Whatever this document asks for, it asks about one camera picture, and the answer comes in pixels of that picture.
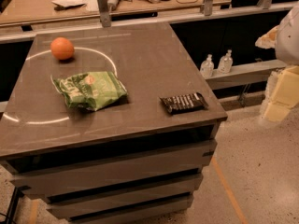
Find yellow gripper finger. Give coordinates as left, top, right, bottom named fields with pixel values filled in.
left=260, top=66, right=299, bottom=122
left=255, top=26, right=278, bottom=49

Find black rxbar chocolate bar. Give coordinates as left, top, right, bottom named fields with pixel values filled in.
left=160, top=92, right=208, bottom=115

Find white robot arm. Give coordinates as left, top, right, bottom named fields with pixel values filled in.
left=255, top=3, right=299, bottom=123

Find green jalapeno chip bag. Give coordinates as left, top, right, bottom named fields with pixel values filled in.
left=51, top=71, right=127, bottom=111

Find right clear sanitizer bottle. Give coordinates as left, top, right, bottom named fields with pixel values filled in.
left=218, top=49, right=233, bottom=74

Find clear sanitizer bottle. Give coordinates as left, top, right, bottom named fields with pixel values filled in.
left=200, top=54, right=214, bottom=78
left=218, top=49, right=233, bottom=74

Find left clear sanitizer bottle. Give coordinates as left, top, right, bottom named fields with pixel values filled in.
left=200, top=54, right=214, bottom=78

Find grey drawer cabinet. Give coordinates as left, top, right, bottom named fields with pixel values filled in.
left=1, top=119, right=221, bottom=224

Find white paper sheets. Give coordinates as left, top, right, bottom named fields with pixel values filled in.
left=52, top=0, right=98, bottom=11

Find orange fruit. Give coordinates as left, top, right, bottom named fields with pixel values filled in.
left=50, top=37, right=75, bottom=60

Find grey metal rail post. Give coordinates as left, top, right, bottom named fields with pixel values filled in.
left=97, top=0, right=111, bottom=27

